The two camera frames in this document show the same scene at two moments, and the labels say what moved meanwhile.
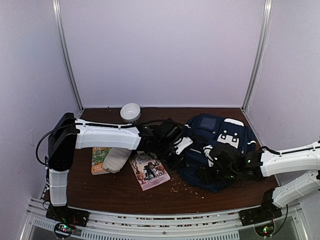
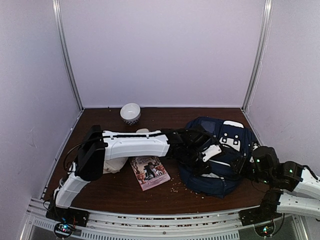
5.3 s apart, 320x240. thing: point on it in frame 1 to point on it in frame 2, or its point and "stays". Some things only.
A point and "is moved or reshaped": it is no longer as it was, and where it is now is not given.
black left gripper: [173, 164] to [206, 168]
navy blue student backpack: [208, 130] is moved or reshaped
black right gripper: [205, 175] to [240, 168]
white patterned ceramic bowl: [130, 112] stays
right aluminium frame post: [255, 76] stays
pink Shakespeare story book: [149, 172] stays
